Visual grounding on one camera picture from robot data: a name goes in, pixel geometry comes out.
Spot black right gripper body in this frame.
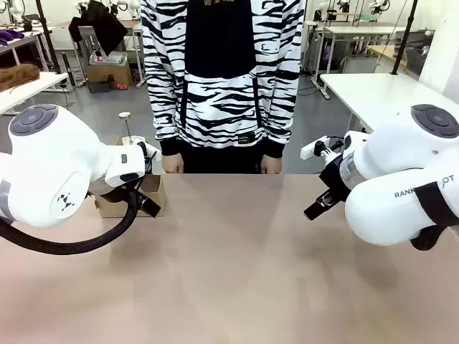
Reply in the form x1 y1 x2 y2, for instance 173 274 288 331
318 154 351 201

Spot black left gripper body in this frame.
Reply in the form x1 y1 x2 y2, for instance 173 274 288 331
89 182 133 205

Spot person's right forearm striped sleeve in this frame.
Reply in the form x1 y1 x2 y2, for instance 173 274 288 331
142 53 186 158

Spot person's left forearm striped sleeve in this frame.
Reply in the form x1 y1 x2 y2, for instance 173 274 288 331
263 53 306 161

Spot brown cardboard drink carrier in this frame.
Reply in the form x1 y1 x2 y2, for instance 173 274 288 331
93 134 168 219

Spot person's right hand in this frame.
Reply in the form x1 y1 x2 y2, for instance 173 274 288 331
161 154 185 174

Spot person's left hand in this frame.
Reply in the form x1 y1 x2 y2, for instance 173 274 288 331
260 154 284 175

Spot white disc on thin rod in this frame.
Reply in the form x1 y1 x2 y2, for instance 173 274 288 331
118 111 136 145

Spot large white side table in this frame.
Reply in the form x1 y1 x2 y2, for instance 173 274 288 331
318 72 459 134

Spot brown cardboard box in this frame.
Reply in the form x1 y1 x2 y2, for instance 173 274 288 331
85 60 134 90

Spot white table with brown fur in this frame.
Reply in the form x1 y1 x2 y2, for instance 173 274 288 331
0 71 70 116

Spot grey lidded bin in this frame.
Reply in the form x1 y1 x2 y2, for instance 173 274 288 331
87 49 129 67

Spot person in zebra striped hoodie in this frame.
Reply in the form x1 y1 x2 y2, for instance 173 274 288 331
139 0 308 175

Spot white background lab table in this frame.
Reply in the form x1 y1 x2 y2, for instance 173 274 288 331
320 24 407 85

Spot brown furry bundle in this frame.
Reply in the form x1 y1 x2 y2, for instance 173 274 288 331
0 63 41 92

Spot black stand pole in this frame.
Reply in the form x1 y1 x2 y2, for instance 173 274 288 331
389 0 419 76

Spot black jacket on chair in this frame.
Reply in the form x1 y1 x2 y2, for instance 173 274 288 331
67 0 129 58

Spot black slanted tripod pole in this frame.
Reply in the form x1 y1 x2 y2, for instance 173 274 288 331
34 0 62 75

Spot purple cloth pile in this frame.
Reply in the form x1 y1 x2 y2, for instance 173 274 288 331
0 29 25 47

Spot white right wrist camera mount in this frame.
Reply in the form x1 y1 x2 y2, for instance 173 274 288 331
299 135 345 161

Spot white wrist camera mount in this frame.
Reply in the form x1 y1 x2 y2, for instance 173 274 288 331
299 135 345 161
123 137 162 162

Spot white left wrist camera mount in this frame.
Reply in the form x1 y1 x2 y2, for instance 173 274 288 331
123 137 162 162

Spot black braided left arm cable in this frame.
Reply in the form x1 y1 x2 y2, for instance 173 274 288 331
0 186 141 256

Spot black right arm cable sleeve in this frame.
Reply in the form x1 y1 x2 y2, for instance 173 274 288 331
410 181 459 252

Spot short black post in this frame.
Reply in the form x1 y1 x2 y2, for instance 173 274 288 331
61 52 77 92

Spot black wire basket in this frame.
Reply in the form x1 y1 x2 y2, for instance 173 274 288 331
404 45 435 76

